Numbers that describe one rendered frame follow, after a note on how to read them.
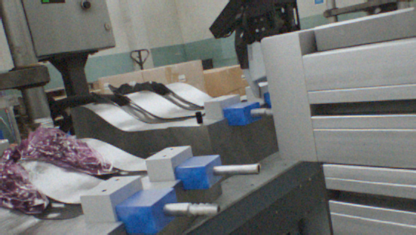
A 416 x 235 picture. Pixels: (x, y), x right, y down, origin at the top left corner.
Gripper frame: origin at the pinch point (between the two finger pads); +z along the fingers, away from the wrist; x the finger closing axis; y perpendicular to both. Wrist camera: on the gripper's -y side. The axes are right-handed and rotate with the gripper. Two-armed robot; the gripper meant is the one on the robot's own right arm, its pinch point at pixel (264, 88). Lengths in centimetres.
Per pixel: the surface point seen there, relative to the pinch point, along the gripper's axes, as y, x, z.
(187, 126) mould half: -2.1, -17.7, 2.4
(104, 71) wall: -676, 404, -9
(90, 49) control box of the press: -86, 21, -16
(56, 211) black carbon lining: -0.5, -40.4, 5.9
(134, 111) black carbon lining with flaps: -24.5, -10.5, 0.7
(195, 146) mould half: -1.2, -17.7, 5.5
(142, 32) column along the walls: -647, 493, -73
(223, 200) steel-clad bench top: 7.4, -22.6, 11.2
